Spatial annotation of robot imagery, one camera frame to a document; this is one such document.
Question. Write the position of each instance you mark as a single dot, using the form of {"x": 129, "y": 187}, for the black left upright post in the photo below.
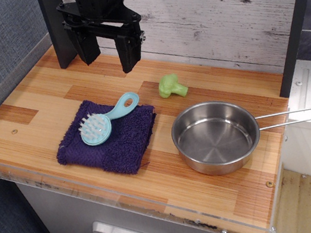
{"x": 64, "y": 49}

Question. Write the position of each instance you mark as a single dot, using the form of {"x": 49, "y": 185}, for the green toy broccoli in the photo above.
{"x": 169, "y": 84}

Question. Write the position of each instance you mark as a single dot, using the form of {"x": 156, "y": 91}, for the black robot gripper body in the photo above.
{"x": 103, "y": 18}

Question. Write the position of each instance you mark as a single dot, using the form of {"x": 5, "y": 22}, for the clear acrylic table edge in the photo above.
{"x": 165, "y": 196}

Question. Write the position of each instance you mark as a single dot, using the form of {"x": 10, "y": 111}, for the purple folded towel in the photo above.
{"x": 122, "y": 152}

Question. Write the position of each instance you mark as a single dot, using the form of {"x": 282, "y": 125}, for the light blue scrub brush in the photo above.
{"x": 95, "y": 129}

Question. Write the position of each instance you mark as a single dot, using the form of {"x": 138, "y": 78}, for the stainless steel pan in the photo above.
{"x": 216, "y": 138}

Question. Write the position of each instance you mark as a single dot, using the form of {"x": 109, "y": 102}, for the black upright post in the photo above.
{"x": 64, "y": 49}
{"x": 293, "y": 47}

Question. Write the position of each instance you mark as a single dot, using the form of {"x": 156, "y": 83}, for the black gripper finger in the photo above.
{"x": 84, "y": 42}
{"x": 129, "y": 51}

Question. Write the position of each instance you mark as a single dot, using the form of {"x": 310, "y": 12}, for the black right upright post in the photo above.
{"x": 293, "y": 47}

